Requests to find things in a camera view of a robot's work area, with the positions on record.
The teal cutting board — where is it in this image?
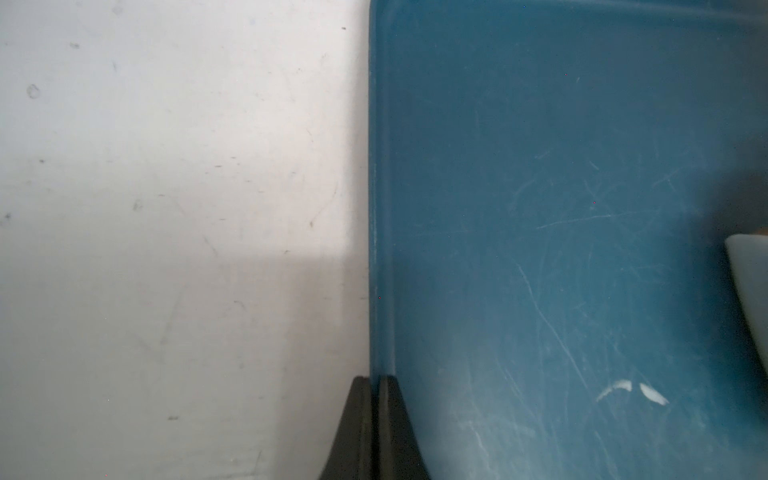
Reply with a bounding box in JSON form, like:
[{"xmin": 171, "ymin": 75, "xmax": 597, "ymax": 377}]
[{"xmin": 369, "ymin": 1, "xmax": 767, "ymax": 479}]

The white dough piece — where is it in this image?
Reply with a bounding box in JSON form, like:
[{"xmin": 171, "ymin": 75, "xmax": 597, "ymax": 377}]
[{"xmin": 725, "ymin": 234, "xmax": 768, "ymax": 370}]

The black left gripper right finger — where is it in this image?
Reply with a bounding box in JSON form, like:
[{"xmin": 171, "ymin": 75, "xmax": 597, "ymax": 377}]
[{"xmin": 377, "ymin": 375, "xmax": 430, "ymax": 480}]

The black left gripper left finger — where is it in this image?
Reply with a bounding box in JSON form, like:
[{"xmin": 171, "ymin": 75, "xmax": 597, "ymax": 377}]
[{"xmin": 319, "ymin": 376, "xmax": 373, "ymax": 480}]

